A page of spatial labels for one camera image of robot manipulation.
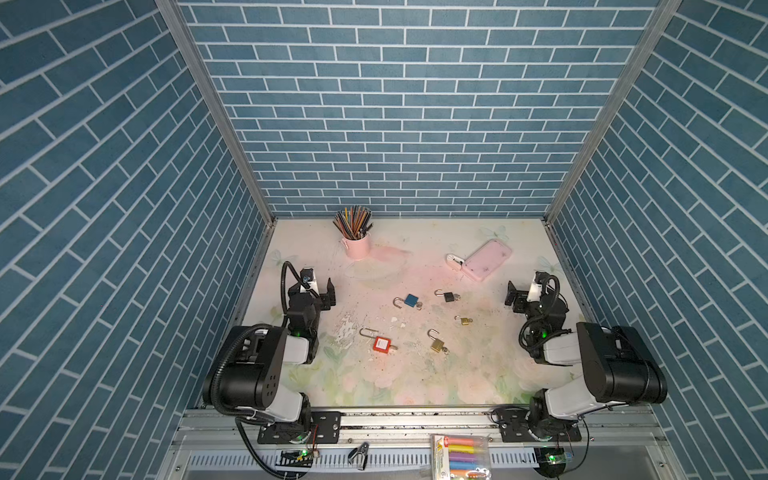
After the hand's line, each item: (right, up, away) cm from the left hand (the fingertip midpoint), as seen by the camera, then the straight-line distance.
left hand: (316, 279), depth 91 cm
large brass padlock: (+36, -19, -4) cm, 41 cm away
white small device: (+46, +6, +15) cm, 48 cm away
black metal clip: (+16, -38, -21) cm, 46 cm away
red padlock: (+20, -19, -4) cm, 28 cm away
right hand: (+65, -1, +1) cm, 65 cm away
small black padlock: (+42, -7, +8) cm, 43 cm away
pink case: (+57, +5, +15) cm, 59 cm away
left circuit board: (0, -41, -20) cm, 46 cm away
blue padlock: (+29, -8, +6) cm, 31 cm away
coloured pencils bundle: (+9, +19, +13) cm, 25 cm away
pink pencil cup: (+11, +9, +12) cm, 18 cm away
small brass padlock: (+46, -14, +2) cm, 48 cm away
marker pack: (+40, -39, -22) cm, 60 cm away
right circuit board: (+62, -41, -21) cm, 77 cm away
